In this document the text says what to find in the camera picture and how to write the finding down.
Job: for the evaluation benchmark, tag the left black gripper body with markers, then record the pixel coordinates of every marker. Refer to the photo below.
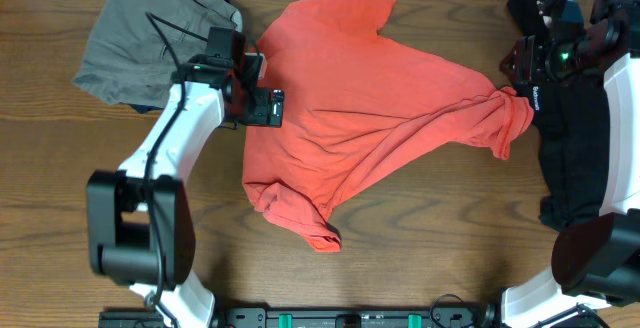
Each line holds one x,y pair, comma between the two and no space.
258,110

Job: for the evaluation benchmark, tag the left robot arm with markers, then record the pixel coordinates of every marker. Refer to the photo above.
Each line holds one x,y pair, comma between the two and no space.
141,233

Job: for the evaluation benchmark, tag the grey-brown folded shorts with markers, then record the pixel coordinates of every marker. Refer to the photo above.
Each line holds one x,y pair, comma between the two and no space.
126,61

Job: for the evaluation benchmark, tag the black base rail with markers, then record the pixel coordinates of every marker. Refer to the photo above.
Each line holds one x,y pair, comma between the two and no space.
442,314

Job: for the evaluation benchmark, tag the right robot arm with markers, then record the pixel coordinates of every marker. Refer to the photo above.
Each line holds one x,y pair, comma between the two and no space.
595,265

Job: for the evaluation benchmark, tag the dark navy folded garment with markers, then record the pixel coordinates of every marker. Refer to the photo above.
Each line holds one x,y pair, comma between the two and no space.
236,18

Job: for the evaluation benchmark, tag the red soccer t-shirt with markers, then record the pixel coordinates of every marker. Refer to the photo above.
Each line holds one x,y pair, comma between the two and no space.
358,106

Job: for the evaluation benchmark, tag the black t-shirt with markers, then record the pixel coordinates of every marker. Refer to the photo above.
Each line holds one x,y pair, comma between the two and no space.
571,111

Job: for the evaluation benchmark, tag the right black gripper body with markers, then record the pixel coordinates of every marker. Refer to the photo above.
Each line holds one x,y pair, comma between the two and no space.
535,58

